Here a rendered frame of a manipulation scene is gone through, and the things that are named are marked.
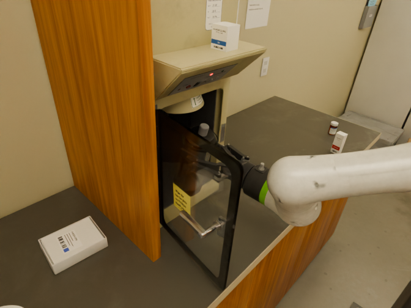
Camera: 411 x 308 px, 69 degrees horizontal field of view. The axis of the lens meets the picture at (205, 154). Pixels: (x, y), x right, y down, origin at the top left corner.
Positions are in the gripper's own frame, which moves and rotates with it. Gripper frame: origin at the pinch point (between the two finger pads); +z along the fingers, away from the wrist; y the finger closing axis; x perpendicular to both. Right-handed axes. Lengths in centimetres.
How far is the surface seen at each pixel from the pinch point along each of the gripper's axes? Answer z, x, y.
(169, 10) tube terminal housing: 1.7, -40.2, 10.0
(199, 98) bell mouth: 4.7, -14.4, -3.9
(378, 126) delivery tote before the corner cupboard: 3, 88, -276
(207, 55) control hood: -6.0, -31.0, 5.1
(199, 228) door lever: -23.8, -0.6, 24.1
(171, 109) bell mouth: 6.7, -13.0, 5.4
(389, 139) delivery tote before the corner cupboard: -14, 88, -255
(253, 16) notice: 45, -27, -85
